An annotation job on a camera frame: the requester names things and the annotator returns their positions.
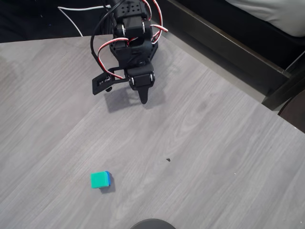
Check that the green cube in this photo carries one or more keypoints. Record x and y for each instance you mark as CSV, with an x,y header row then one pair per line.
x,y
98,180

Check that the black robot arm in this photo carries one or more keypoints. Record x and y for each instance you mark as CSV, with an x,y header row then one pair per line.
x,y
129,10

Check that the blue cube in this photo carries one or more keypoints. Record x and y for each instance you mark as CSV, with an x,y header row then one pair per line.
x,y
109,177

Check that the small black chip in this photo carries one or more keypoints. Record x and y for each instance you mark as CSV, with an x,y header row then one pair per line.
x,y
168,159

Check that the dark round object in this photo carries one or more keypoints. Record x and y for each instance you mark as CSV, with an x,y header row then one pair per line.
x,y
152,224

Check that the white mattress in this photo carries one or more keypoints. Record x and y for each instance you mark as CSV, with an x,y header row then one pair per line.
x,y
274,12

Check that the dark brown round stool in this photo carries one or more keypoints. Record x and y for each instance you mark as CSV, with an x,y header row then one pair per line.
x,y
295,112

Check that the black triangular camera mount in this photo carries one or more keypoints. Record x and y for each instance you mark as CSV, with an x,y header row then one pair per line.
x,y
98,87

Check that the dark wooden bed frame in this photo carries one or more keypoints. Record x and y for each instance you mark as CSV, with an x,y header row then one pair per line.
x,y
226,45

